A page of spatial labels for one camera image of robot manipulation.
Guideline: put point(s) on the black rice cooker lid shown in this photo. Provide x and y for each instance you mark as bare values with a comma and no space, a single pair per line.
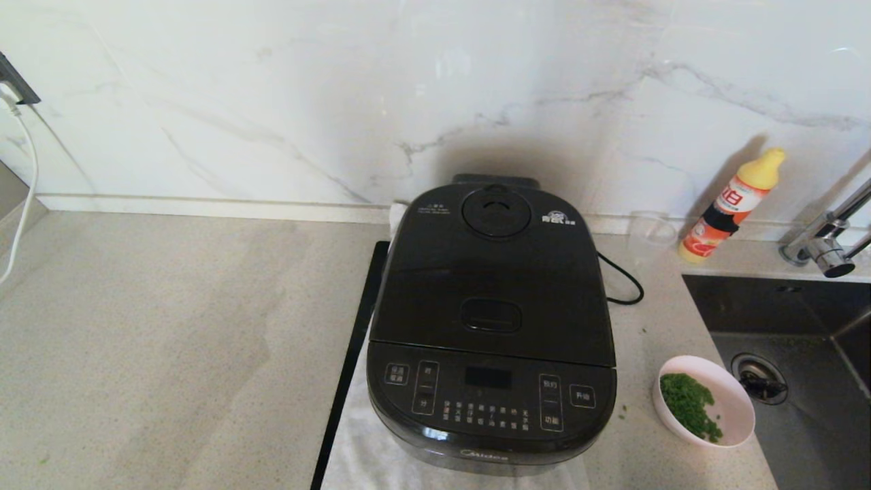
435,286

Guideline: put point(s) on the white round bowl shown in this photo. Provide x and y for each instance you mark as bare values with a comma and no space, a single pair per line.
736,401

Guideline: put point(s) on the black Midea rice cooker body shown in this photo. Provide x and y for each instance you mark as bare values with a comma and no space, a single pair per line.
490,408

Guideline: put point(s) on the black flat strip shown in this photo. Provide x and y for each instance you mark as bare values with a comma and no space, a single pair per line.
358,340

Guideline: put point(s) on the clear plastic measuring cup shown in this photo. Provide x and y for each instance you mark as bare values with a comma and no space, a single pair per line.
650,238

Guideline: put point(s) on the white cloth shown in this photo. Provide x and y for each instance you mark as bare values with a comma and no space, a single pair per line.
360,456

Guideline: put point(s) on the orange yellow detergent bottle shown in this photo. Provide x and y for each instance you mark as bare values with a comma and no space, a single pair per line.
728,207

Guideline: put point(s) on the metal sink drain strainer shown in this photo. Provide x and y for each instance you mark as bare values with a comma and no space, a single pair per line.
759,381

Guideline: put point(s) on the chrome faucet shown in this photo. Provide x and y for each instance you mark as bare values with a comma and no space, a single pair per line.
827,248

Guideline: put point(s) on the grey wall socket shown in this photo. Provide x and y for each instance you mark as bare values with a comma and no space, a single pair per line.
17,85

